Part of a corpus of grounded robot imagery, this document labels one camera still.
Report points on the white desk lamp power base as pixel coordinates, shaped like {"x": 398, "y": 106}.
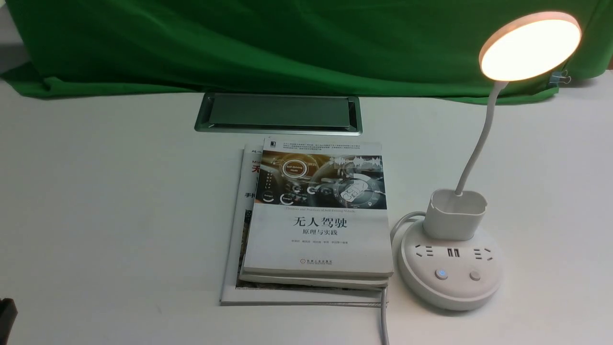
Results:
{"x": 447, "y": 259}

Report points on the black object at left edge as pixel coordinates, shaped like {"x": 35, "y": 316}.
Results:
{"x": 8, "y": 314}

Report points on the large bottom magazine book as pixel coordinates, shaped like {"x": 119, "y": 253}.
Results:
{"x": 236, "y": 292}

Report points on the blue binder clip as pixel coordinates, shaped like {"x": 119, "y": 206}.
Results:
{"x": 559, "y": 77}

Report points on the green backdrop cloth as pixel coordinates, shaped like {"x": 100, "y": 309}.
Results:
{"x": 400, "y": 48}

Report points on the metal desk cable grommet box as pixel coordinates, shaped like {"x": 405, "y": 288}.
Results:
{"x": 279, "y": 114}

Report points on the self-driving textbook on top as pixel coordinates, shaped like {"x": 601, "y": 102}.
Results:
{"x": 320, "y": 210}

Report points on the middle book in stack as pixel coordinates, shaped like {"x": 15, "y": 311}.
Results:
{"x": 296, "y": 282}

